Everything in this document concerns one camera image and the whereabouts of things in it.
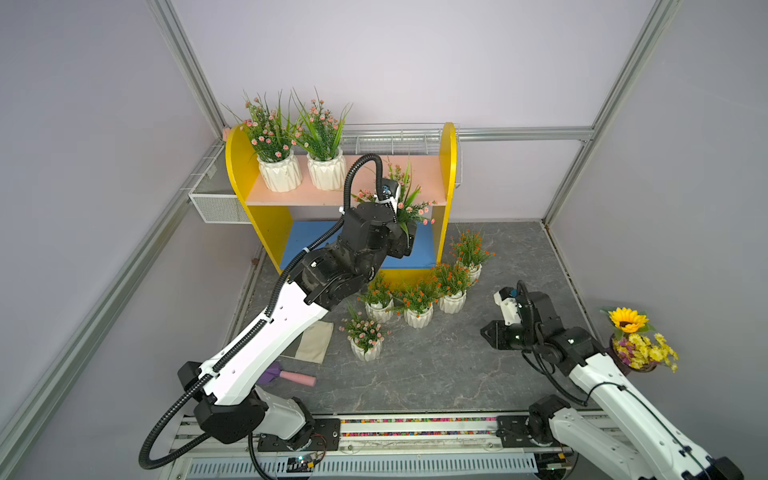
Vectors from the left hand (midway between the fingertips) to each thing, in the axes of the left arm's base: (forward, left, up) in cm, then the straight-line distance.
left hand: (396, 218), depth 62 cm
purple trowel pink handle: (-16, +35, -41) cm, 57 cm away
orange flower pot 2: (+1, -16, -29) cm, 33 cm away
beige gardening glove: (-8, +26, -43) cm, 51 cm away
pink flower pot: (-13, +9, -28) cm, 33 cm away
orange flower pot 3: (-4, -5, -30) cm, 30 cm away
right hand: (-13, -23, -30) cm, 40 cm away
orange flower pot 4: (+1, +5, -36) cm, 37 cm away
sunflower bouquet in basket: (-24, -50, -18) cm, 58 cm away
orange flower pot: (+13, -24, -28) cm, 39 cm away
